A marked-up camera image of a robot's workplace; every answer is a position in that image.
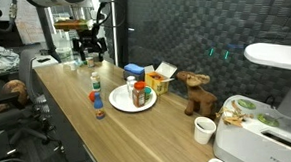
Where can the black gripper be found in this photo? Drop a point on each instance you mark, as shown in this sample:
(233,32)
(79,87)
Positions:
(89,41)

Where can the green label white bottle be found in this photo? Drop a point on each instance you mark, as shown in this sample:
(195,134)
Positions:
(95,83)

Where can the red strawberry toy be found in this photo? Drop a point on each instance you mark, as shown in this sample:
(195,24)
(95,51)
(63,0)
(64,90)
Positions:
(91,96)

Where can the small white pill bottle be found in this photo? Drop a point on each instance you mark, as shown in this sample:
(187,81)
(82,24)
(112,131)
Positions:
(130,78)

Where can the large white pill bottle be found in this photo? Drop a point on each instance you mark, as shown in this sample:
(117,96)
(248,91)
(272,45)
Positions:
(131,90)

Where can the red lid spice jar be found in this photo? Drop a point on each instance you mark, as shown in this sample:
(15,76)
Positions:
(138,95)

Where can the teal lid dough tub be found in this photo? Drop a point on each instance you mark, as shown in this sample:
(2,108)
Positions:
(148,92)

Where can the white paper plate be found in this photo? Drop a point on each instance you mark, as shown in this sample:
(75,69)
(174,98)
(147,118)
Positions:
(121,99)

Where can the small tin can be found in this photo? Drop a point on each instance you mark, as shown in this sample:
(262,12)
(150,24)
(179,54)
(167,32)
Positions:
(90,62)

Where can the small white cup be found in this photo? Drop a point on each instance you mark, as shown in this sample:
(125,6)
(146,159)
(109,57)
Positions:
(72,66)

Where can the black metal pole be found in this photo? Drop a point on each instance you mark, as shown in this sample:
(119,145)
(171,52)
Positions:
(49,36)

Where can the blue sponge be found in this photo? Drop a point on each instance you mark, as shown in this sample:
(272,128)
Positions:
(134,68)

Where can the blue box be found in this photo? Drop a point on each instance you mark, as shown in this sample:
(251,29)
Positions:
(132,78)

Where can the black office chair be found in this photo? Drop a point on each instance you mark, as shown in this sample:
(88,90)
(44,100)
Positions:
(27,71)

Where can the yellow open cardboard box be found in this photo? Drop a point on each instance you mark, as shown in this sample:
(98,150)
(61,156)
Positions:
(157,81)

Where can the brown plush toy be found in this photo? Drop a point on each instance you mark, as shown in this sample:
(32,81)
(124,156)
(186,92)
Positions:
(15,89)

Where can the white cloth pile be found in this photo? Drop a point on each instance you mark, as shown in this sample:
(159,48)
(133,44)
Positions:
(3,59)

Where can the brown moose plush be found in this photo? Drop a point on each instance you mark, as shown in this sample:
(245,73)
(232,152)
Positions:
(200,95)

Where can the white paper cup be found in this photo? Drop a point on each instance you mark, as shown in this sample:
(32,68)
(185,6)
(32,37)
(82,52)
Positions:
(204,130)

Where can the dried plant roots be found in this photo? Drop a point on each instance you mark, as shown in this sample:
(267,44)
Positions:
(233,117)

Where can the green fruit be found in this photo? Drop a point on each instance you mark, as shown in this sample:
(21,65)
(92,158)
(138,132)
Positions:
(246,103)

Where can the white hydroponic garden appliance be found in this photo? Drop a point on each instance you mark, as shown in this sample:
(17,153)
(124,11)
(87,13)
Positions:
(252,146)

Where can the green plant pod lid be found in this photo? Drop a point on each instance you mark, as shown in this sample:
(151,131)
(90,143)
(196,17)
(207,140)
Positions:
(267,119)

